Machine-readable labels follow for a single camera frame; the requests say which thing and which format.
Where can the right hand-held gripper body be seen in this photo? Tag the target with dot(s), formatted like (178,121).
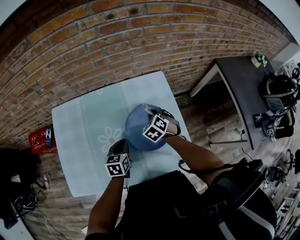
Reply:
(155,127)

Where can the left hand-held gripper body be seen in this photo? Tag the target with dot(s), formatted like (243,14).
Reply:
(117,166)

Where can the large blue plate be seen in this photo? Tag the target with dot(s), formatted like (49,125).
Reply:
(134,131)

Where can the person's right forearm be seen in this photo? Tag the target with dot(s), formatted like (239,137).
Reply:
(194,157)

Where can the person's left forearm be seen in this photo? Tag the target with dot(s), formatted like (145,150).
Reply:
(104,208)

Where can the black shoulder pack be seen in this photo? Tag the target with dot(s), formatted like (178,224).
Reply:
(250,182)

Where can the light blue flowered tablecloth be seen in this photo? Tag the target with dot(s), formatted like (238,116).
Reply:
(79,131)

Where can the person's black shirt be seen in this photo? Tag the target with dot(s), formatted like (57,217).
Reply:
(164,206)

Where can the black smartphone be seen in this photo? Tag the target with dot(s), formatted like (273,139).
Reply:
(48,137)

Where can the clear plastic bottle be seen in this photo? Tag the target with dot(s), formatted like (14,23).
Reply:
(46,182)

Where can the red plastic crate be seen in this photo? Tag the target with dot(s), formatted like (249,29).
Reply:
(36,140)

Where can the grey desk with white legs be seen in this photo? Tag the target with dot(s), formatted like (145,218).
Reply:
(243,84)

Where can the black chair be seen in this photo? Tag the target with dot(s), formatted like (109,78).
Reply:
(16,168)

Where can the small black screen device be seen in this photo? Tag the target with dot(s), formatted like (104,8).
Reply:
(257,120)

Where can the white paper piece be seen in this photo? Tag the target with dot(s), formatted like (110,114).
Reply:
(15,178)

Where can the potted plant in white pot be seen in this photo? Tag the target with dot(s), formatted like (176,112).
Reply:
(257,60)

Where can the spare hand-held gripper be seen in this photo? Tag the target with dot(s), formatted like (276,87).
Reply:
(270,129)
(277,120)

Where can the black and grey backpack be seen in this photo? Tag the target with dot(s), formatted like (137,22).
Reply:
(281,91)

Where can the open black carrying case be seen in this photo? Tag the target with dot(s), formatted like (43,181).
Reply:
(273,174)

